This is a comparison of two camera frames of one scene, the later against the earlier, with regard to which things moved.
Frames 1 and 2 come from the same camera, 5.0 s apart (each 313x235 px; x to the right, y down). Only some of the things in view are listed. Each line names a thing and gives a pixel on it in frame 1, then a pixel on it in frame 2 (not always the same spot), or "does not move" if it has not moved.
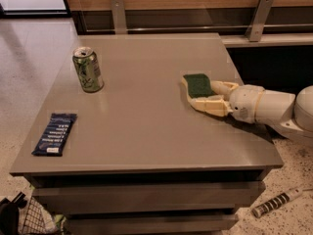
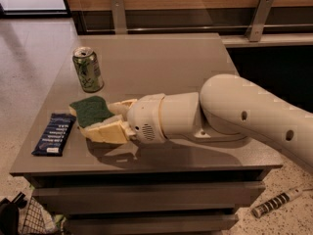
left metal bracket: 119,21 does not move
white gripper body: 245,102 -> 144,117
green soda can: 88,70 does not move
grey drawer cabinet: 115,146 does not move
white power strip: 279,201 does not move
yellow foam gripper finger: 223,88 -> 121,108
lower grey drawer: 216,224 does not move
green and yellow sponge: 198,85 -> 92,112
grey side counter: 276,39 does not move
